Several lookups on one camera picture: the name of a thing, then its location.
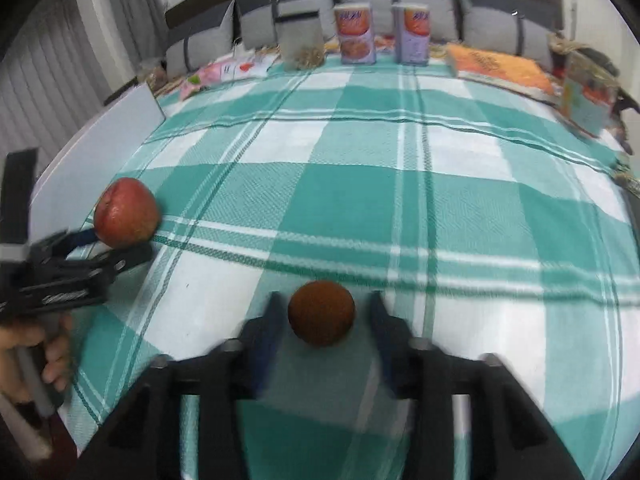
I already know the grey sofa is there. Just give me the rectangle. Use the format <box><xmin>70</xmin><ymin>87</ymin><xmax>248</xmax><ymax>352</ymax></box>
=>
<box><xmin>165</xmin><ymin>0</ymin><xmax>565</xmax><ymax>70</ymax></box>

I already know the left orange food can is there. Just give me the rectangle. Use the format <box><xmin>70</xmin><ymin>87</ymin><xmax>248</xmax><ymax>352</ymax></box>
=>
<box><xmin>333</xmin><ymin>2</ymin><xmax>376</xmax><ymax>65</ymax></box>

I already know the orange food can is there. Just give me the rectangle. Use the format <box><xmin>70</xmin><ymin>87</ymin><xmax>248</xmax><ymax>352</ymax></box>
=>
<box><xmin>333</xmin><ymin>2</ymin><xmax>376</xmax><ymax>65</ymax></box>
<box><xmin>392</xmin><ymin>3</ymin><xmax>431</xmax><ymax>66</ymax></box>

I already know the pink snack packet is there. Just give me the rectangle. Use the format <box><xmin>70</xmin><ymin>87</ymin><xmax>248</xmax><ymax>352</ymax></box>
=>
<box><xmin>179</xmin><ymin>54</ymin><xmax>279</xmax><ymax>101</ymax></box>

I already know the clear jar black lid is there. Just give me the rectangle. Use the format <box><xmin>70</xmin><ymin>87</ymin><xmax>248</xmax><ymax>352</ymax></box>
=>
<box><xmin>274</xmin><ymin>11</ymin><xmax>326</xmax><ymax>70</ymax></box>

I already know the person's left hand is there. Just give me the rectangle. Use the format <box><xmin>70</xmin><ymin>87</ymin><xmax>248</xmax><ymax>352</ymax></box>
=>
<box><xmin>1</xmin><ymin>313</ymin><xmax>73</xmax><ymax>404</ymax></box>

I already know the white board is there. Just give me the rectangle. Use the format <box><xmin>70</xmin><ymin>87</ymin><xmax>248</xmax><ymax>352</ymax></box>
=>
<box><xmin>29</xmin><ymin>84</ymin><xmax>165</xmax><ymax>240</ymax></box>

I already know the brown round pear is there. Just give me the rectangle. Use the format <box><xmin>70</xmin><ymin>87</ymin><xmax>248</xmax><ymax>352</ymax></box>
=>
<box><xmin>288</xmin><ymin>281</ymin><xmax>356</xmax><ymax>348</ymax></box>

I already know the grey curtain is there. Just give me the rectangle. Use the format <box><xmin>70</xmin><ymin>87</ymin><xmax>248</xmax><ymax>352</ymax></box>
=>
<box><xmin>1</xmin><ymin>0</ymin><xmax>167</xmax><ymax>169</ymax></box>

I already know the key bundle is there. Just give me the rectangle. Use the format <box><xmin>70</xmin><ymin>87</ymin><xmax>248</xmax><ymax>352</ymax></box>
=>
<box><xmin>612</xmin><ymin>158</ymin><xmax>640</xmax><ymax>195</ymax></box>

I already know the orange book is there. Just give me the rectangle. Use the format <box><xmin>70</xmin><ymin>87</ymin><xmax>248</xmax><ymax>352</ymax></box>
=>
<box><xmin>446</xmin><ymin>44</ymin><xmax>556</xmax><ymax>105</ymax></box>

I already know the right orange food can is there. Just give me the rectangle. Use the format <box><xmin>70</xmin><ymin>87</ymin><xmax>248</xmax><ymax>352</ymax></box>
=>
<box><xmin>392</xmin><ymin>3</ymin><xmax>431</xmax><ymax>66</ymax></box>

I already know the red apple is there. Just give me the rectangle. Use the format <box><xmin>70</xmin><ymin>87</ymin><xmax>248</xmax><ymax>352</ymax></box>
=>
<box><xmin>93</xmin><ymin>178</ymin><xmax>160</xmax><ymax>248</ymax></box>

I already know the green plaid tablecloth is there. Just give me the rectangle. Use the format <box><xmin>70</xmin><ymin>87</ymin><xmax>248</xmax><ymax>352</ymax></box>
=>
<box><xmin>65</xmin><ymin>58</ymin><xmax>639</xmax><ymax>479</ymax></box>

